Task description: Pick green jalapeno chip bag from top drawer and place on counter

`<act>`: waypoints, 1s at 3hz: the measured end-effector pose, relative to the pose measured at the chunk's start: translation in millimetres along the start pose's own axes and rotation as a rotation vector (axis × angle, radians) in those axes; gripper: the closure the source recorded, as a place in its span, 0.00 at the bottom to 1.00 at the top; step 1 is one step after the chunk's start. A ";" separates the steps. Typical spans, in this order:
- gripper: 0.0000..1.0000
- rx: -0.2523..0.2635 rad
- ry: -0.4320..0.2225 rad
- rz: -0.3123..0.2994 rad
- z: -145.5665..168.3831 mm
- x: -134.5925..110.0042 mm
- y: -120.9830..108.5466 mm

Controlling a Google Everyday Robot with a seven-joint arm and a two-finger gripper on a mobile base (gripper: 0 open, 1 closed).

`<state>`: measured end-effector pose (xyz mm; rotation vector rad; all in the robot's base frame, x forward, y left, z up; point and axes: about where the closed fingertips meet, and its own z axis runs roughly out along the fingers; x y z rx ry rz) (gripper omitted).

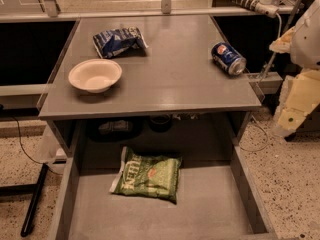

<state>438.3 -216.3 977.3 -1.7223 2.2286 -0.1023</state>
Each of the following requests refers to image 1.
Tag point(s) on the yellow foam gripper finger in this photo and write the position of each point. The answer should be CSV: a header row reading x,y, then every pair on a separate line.
x,y
299,97
283,43

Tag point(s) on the green jalapeno chip bag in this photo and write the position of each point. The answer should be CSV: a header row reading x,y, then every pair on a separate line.
x,y
147,176

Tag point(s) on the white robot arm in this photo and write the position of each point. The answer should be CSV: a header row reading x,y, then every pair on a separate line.
x,y
302,42

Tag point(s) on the grey open drawer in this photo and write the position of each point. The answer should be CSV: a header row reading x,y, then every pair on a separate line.
x,y
216,200

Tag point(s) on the dark cup under counter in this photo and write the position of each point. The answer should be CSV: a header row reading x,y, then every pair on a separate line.
x,y
161,123

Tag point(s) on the blue chip bag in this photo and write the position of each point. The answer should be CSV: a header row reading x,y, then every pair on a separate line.
x,y
111,43

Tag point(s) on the dark packet under counter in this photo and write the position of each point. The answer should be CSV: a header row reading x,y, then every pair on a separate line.
x,y
114,129

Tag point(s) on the white power strip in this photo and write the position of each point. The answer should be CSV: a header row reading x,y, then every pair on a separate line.
x,y
264,7

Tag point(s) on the blue soda can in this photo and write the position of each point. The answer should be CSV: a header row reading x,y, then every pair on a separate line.
x,y
228,59

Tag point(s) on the white paper bowl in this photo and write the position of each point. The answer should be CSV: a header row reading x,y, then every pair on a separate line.
x,y
95,75

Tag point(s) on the black metal floor bar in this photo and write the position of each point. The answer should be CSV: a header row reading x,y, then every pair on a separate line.
x,y
35,190

